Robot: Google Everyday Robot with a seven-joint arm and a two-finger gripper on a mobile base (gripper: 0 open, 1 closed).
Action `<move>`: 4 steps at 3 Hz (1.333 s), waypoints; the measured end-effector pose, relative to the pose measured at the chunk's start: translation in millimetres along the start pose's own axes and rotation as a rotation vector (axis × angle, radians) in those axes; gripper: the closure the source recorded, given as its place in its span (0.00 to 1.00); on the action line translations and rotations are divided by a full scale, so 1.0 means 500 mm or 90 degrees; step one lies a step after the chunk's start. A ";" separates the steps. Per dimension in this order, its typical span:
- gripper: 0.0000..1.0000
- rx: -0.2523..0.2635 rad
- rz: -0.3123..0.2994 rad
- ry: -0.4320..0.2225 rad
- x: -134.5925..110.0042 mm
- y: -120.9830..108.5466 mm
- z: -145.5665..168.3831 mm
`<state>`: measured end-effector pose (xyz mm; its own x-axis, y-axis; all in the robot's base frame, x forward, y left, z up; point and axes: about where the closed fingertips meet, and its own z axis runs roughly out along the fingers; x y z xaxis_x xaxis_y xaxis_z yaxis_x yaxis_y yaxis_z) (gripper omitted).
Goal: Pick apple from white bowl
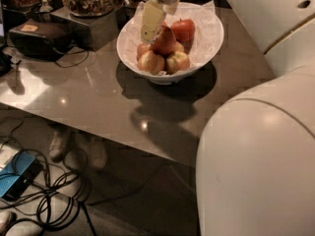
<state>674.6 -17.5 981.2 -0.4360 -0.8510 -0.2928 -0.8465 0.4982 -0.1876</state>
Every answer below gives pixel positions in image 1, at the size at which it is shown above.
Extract white bowl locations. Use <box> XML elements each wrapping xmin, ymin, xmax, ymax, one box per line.
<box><xmin>116</xmin><ymin>1</ymin><xmax>225</xmax><ymax>86</ymax></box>

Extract yellow front left apple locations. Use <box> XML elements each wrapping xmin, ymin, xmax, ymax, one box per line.
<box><xmin>138</xmin><ymin>51</ymin><xmax>165</xmax><ymax>75</ymax></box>

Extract metal scoop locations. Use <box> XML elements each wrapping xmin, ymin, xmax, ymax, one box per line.
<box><xmin>39</xmin><ymin>0</ymin><xmax>53</xmax><ymax>13</ymax></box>

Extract black device with label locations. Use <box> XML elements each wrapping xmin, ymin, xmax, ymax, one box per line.
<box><xmin>9</xmin><ymin>20</ymin><xmax>73</xmax><ymax>61</ymax></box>

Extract grey square jar base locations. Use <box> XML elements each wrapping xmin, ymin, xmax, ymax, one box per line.
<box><xmin>51</xmin><ymin>7</ymin><xmax>119</xmax><ymax>51</ymax></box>

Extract black floor cables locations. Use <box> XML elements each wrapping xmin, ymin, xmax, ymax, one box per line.
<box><xmin>0</xmin><ymin>116</ymin><xmax>99</xmax><ymax>236</ymax></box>

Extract blue box on floor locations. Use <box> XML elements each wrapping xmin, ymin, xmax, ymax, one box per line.
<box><xmin>0</xmin><ymin>150</ymin><xmax>42</xmax><ymax>202</ymax></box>

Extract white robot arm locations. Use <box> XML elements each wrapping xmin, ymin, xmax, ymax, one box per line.
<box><xmin>196</xmin><ymin>0</ymin><xmax>315</xmax><ymax>236</ymax></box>

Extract pink left middle apple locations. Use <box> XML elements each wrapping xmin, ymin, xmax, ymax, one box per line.
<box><xmin>137</xmin><ymin>43</ymin><xmax>151</xmax><ymax>59</ymax></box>

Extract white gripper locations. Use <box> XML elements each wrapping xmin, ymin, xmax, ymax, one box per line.
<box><xmin>141</xmin><ymin>0</ymin><xmax>179</xmax><ymax>43</ymax></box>

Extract small hidden yellow apple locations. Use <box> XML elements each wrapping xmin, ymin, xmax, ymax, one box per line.
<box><xmin>175</xmin><ymin>41</ymin><xmax>185</xmax><ymax>52</ymax></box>

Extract white shoe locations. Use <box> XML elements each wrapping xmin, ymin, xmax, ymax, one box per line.
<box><xmin>48</xmin><ymin>129</ymin><xmax>71</xmax><ymax>162</ymax></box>
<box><xmin>89</xmin><ymin>140</ymin><xmax>107</xmax><ymax>171</ymax></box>

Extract white shoe left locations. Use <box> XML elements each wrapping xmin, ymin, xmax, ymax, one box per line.
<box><xmin>48</xmin><ymin>129</ymin><xmax>71</xmax><ymax>162</ymax></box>

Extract white shoe right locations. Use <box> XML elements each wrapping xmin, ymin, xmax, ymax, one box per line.
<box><xmin>89</xmin><ymin>140</ymin><xmax>107</xmax><ymax>171</ymax></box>

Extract red apple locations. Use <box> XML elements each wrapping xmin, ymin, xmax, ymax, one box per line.
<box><xmin>170</xmin><ymin>19</ymin><xmax>195</xmax><ymax>42</ymax></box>
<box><xmin>151</xmin><ymin>26</ymin><xmax>176</xmax><ymax>55</ymax></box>

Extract yellow front right apple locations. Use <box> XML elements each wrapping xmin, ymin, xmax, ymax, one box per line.
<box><xmin>165</xmin><ymin>51</ymin><xmax>190</xmax><ymax>75</ymax></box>

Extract white paper liner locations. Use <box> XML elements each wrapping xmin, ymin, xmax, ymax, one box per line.
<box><xmin>121</xmin><ymin>0</ymin><xmax>221</xmax><ymax>77</ymax></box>

